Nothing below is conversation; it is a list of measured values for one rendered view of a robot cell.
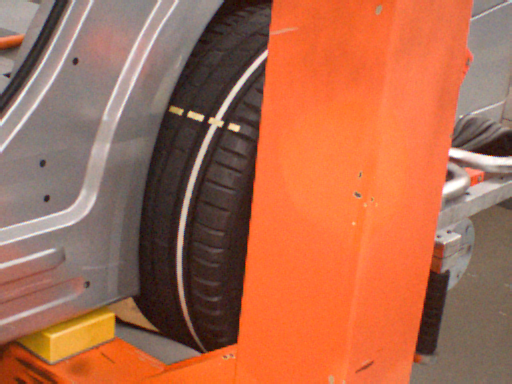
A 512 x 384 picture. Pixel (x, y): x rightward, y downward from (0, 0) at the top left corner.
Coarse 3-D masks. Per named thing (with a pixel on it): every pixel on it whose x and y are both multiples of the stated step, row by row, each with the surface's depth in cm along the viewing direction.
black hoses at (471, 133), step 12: (468, 120) 171; (480, 120) 169; (492, 120) 170; (456, 132) 170; (468, 132) 168; (480, 132) 168; (492, 132) 167; (504, 132) 167; (456, 144) 168; (468, 144) 167; (480, 144) 167; (492, 144) 174; (504, 144) 172; (492, 156) 176; (504, 156) 174
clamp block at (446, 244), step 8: (440, 232) 144; (448, 232) 144; (440, 240) 141; (448, 240) 141; (456, 240) 143; (440, 248) 141; (448, 248) 142; (456, 248) 144; (432, 256) 142; (440, 256) 141; (448, 256) 142; (456, 256) 145; (432, 264) 142; (440, 264) 142; (448, 264) 143; (440, 272) 142
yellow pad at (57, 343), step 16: (80, 320) 155; (96, 320) 156; (112, 320) 159; (32, 336) 152; (48, 336) 150; (64, 336) 151; (80, 336) 154; (96, 336) 157; (112, 336) 160; (32, 352) 153; (48, 352) 150; (64, 352) 152; (80, 352) 154
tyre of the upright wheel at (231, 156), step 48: (240, 48) 161; (192, 96) 159; (240, 96) 154; (192, 144) 155; (240, 144) 150; (192, 192) 154; (240, 192) 151; (144, 240) 162; (192, 240) 155; (240, 240) 155; (144, 288) 167; (192, 288) 158; (240, 288) 159; (192, 336) 167
